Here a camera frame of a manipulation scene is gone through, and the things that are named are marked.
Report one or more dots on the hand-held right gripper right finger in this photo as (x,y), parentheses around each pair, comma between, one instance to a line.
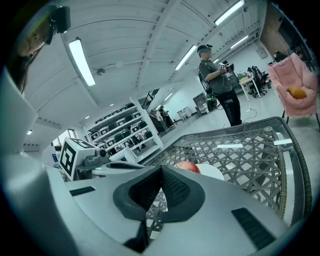
(215,200)

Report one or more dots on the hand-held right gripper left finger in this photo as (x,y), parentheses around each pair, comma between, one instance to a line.
(100,207)

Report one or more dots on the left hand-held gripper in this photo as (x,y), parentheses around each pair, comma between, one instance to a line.
(68,157)

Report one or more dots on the white plate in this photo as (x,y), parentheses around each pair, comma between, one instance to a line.
(210,171)

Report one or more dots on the red apple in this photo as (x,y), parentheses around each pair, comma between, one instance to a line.
(188,166)

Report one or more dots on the white storage shelf rack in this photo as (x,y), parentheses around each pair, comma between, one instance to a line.
(122,130)

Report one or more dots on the wicker glass-topped table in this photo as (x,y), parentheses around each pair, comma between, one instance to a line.
(245,160)

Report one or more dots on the small white table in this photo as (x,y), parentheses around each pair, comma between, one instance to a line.
(184,113)

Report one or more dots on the grey cabinet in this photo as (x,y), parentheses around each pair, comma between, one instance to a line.
(200,103)

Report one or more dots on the long ceiling light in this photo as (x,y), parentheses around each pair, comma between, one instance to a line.
(82,62)
(239,42)
(228,12)
(186,57)

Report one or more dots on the person's white shirt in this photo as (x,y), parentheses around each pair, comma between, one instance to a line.
(15,115)

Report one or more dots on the white desk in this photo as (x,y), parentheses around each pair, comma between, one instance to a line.
(247,83)

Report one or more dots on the black office chair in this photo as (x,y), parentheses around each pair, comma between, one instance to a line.
(258,80)

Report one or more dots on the orange plush toy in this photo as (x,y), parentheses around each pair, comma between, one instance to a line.
(297,92)

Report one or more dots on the pink cushioned chair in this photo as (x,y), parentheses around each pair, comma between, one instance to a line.
(295,75)

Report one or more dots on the person's head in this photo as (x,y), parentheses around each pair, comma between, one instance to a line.
(32,42)

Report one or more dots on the black head-worn camera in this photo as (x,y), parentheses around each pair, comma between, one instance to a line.
(61,20)

